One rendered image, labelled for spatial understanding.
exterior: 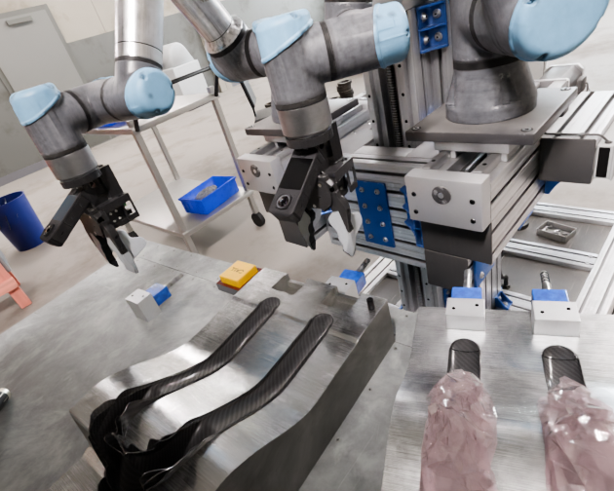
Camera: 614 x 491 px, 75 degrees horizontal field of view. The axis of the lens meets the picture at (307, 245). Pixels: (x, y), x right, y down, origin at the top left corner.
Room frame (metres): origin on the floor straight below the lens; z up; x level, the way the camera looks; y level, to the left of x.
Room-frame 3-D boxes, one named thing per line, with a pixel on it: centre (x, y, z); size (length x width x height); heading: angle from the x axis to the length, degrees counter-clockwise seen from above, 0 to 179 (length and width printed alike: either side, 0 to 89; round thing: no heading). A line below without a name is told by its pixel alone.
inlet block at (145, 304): (0.77, 0.35, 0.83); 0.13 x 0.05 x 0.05; 136
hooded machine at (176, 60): (8.48, 1.32, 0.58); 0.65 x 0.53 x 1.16; 128
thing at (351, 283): (0.61, -0.07, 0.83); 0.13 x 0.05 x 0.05; 137
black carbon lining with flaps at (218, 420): (0.38, 0.16, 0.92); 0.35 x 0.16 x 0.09; 134
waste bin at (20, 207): (3.66, 2.49, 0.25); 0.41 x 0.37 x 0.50; 76
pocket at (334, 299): (0.49, -0.03, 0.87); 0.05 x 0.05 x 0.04; 44
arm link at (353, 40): (0.60, -0.15, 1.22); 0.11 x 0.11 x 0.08; 86
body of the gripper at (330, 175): (0.60, -0.06, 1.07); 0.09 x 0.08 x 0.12; 137
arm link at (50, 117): (0.76, 0.36, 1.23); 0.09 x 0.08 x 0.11; 140
